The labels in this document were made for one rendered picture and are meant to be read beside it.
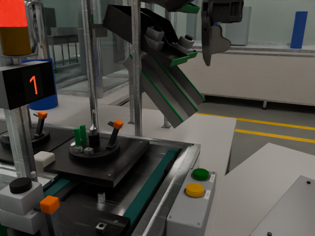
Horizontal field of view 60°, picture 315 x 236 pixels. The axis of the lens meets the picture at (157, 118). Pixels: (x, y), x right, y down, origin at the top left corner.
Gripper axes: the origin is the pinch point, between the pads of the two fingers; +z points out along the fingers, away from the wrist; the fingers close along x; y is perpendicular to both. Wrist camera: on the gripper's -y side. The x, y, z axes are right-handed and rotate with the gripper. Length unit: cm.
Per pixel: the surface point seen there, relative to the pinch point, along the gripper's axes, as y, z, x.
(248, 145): 16, 123, 233
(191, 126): -13, 37, 52
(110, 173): -19.1, 26.3, -14.4
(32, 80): -29.1, 2.0, -24.2
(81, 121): -66, 37, 41
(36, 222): -16.6, 19.1, -40.4
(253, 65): 12, 55, 382
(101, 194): -19.7, 29.7, -18.2
